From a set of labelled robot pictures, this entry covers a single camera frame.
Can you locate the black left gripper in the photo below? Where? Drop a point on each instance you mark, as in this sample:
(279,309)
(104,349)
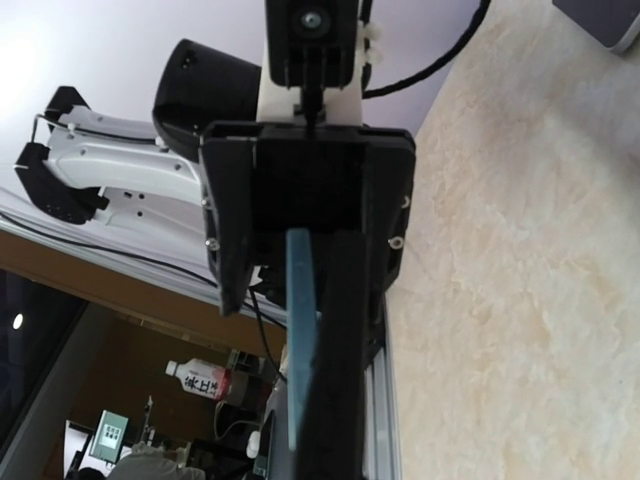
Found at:
(261,178)

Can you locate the front aluminium rail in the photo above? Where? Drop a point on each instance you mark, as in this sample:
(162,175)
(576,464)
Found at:
(382,458)

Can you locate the green edged smartphone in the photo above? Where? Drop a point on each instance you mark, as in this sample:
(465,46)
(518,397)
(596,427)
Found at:
(301,307)

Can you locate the white labelled drink bottle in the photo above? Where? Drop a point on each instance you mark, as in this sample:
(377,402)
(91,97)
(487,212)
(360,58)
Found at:
(201,378)

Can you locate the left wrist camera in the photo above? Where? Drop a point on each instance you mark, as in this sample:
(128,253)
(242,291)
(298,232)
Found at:
(311,43)

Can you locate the black phone case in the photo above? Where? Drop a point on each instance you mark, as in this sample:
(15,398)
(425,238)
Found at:
(331,437)

